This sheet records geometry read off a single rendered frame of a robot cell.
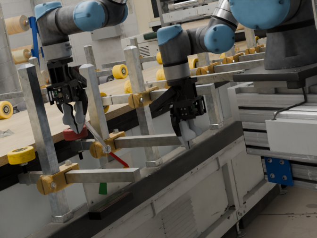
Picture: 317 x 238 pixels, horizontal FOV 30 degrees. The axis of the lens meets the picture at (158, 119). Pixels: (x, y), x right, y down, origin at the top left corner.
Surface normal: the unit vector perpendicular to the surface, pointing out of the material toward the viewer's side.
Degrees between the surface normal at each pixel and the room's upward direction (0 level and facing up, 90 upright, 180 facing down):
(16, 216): 90
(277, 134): 90
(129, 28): 90
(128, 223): 90
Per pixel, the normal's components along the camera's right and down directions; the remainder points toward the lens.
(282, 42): -0.57, -0.05
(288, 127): -0.82, 0.26
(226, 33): 0.17, 0.14
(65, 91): -0.21, 0.22
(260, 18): -0.41, 0.33
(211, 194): 0.83, -0.07
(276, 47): -0.77, -0.04
